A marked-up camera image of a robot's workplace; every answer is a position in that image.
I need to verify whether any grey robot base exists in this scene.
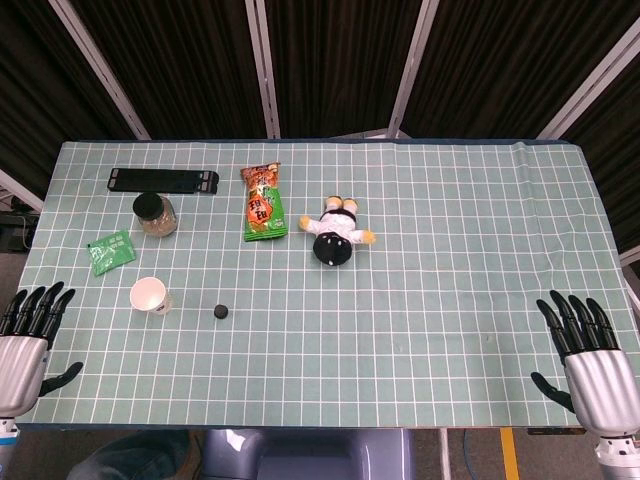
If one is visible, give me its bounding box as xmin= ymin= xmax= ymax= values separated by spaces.
xmin=199 ymin=427 xmax=416 ymax=480

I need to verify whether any plush doll with black hair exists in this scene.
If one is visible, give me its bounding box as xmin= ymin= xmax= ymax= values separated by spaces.
xmin=298 ymin=196 xmax=378 ymax=268

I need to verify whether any black equipment box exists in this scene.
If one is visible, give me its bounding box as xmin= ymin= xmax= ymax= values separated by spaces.
xmin=0 ymin=195 xmax=42 ymax=252

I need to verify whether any orange green snack bag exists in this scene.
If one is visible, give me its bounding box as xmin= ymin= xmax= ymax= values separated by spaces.
xmin=240 ymin=161 xmax=289 ymax=244

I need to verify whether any blue cable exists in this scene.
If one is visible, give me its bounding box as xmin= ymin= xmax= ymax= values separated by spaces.
xmin=461 ymin=428 xmax=477 ymax=480

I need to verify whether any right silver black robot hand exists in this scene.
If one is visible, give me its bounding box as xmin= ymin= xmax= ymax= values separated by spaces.
xmin=530 ymin=289 xmax=640 ymax=439

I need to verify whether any dark bag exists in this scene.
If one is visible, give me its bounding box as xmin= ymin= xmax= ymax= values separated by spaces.
xmin=67 ymin=429 xmax=194 ymax=480

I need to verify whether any green sachet packet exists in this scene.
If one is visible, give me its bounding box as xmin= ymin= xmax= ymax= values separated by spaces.
xmin=86 ymin=229 xmax=137 ymax=277

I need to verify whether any glass jar with black lid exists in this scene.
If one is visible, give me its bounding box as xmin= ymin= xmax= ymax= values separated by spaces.
xmin=132 ymin=192 xmax=178 ymax=238

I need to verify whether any green checked tablecloth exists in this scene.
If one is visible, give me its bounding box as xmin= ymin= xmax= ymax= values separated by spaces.
xmin=14 ymin=138 xmax=637 ymax=429

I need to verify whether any yellow floor tape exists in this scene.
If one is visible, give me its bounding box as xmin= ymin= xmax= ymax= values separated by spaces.
xmin=499 ymin=427 xmax=519 ymax=480

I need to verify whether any white paper cup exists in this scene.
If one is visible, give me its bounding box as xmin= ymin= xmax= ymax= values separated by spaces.
xmin=129 ymin=276 xmax=174 ymax=316

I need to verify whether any white partition post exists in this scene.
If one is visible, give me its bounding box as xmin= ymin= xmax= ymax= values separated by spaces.
xmin=618 ymin=247 xmax=640 ymax=304
xmin=48 ymin=0 xmax=152 ymax=141
xmin=387 ymin=0 xmax=441 ymax=140
xmin=243 ymin=0 xmax=281 ymax=140
xmin=0 ymin=168 xmax=46 ymax=214
xmin=535 ymin=22 xmax=640 ymax=140

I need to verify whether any black ribbed partition panel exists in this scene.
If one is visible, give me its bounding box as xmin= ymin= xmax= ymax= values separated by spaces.
xmin=67 ymin=0 xmax=269 ymax=141
xmin=564 ymin=82 xmax=640 ymax=254
xmin=264 ymin=0 xmax=426 ymax=140
xmin=0 ymin=0 xmax=139 ymax=199
xmin=399 ymin=0 xmax=640 ymax=139

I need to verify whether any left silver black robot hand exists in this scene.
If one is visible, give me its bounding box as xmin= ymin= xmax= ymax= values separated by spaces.
xmin=0 ymin=281 xmax=84 ymax=419

